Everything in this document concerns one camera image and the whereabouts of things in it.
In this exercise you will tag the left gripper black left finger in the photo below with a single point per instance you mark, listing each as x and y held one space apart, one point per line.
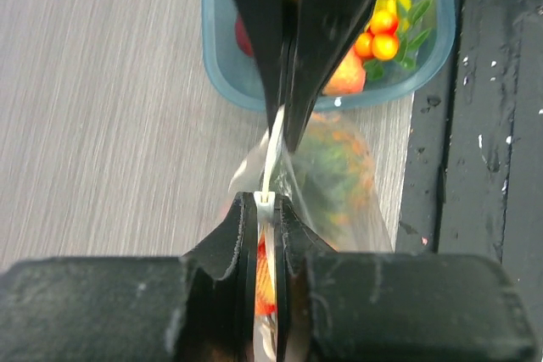
194 307

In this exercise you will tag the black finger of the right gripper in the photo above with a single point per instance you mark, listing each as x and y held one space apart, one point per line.
266 24

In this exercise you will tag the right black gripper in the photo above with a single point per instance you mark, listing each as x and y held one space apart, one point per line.
323 33

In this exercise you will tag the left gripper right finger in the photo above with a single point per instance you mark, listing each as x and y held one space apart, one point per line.
350 306

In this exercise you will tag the red cherry bunch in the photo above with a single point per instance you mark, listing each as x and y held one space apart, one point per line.
265 297

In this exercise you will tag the clear zip top bag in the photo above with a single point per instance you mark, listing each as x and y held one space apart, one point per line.
248 178

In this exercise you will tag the orange toy pineapple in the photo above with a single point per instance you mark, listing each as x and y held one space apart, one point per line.
333 182

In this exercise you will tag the dark red toy apple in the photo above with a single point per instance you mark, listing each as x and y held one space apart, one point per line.
242 37

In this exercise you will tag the small orange cherry cluster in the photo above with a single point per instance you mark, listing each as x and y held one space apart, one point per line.
379 41

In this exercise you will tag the teal plastic tray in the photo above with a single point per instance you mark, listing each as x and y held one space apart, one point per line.
236 78

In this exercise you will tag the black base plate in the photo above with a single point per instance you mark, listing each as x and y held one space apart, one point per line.
473 180

